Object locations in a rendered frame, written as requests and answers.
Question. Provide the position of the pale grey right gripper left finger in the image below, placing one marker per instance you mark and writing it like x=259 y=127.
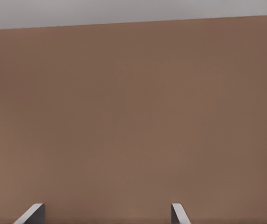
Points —
x=34 y=215

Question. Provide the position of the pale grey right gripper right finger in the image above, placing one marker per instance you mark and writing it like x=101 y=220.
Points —
x=179 y=215

